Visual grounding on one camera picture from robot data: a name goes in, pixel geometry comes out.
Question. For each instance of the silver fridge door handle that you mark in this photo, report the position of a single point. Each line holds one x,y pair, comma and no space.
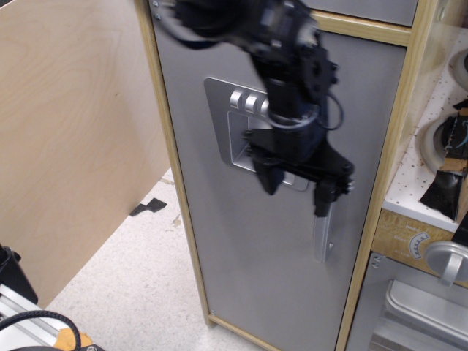
321,244

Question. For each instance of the orange tape piece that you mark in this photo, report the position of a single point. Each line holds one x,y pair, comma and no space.
66,340

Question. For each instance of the grey oven door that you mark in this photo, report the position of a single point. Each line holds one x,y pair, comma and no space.
374,327

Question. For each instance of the wooden toy kitchen cabinet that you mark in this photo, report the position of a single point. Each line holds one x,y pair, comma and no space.
395,109

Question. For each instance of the silver oven door handle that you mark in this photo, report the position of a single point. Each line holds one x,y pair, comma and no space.
428,311

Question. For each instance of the white sink basin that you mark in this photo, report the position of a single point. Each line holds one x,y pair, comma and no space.
435,146

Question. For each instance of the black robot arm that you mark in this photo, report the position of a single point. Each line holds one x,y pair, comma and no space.
283,41

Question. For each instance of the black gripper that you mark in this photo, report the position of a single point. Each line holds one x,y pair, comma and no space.
300,147

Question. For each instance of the grey upper freezer door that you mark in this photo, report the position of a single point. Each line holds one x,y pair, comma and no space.
399,12

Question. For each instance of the silver ice dispenser panel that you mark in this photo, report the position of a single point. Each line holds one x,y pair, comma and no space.
234,109

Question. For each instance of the black tape on floor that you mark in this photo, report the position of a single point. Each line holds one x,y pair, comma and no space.
153,206

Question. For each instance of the grey fridge door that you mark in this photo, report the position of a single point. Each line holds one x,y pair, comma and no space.
278,204

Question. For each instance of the silver oven knob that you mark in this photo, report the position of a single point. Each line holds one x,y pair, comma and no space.
448,260

